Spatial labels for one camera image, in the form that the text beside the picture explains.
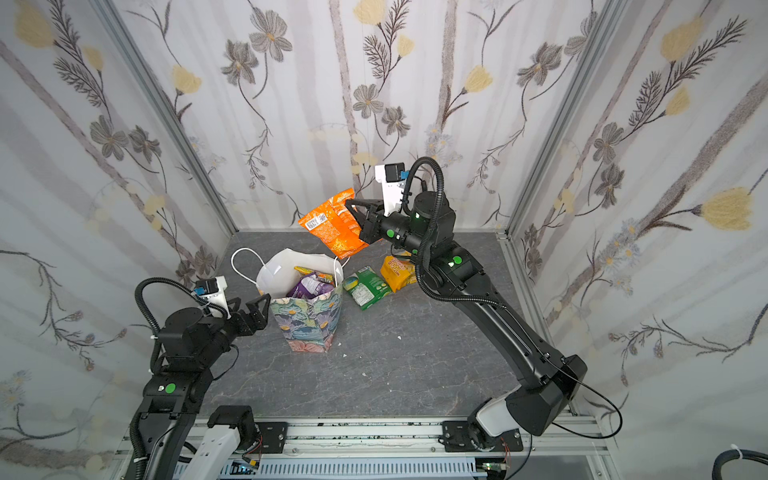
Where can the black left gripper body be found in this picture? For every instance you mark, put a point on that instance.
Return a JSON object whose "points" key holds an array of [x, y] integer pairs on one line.
{"points": [[241, 320]]}

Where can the yellow candy bag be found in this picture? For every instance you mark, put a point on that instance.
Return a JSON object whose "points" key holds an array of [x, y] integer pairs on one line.
{"points": [[397, 273]]}

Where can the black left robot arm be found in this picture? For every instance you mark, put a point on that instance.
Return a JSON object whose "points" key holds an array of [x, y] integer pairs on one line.
{"points": [[185, 348]]}

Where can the floral white paper bag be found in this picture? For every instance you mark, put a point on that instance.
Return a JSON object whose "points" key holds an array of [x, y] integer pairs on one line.
{"points": [[308, 325]]}

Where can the orange fruit snack packet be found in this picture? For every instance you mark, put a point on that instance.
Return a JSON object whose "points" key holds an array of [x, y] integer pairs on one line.
{"points": [[320, 276]]}

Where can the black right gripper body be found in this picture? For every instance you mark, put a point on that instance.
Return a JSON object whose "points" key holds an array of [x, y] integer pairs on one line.
{"points": [[372, 224]]}

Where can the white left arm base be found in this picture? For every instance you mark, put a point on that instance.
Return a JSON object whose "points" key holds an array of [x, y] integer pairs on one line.
{"points": [[231, 429]]}

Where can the orange chips packet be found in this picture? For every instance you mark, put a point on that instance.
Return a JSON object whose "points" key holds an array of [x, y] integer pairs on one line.
{"points": [[335, 226]]}

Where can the green snack packet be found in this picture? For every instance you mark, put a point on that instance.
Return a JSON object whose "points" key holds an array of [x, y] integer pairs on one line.
{"points": [[366, 287]]}

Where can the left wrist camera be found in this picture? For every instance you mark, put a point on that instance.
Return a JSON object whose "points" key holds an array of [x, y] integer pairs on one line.
{"points": [[212, 291]]}

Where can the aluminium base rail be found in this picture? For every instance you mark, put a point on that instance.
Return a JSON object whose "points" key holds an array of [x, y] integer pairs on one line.
{"points": [[418, 448]]}

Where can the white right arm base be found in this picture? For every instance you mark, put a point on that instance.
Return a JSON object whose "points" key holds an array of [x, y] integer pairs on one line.
{"points": [[491, 426]]}

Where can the purple snack packet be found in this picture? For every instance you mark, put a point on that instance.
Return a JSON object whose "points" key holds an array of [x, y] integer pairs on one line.
{"points": [[309, 288]]}

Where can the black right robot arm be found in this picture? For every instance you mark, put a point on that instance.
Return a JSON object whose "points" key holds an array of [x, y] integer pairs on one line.
{"points": [[423, 226]]}

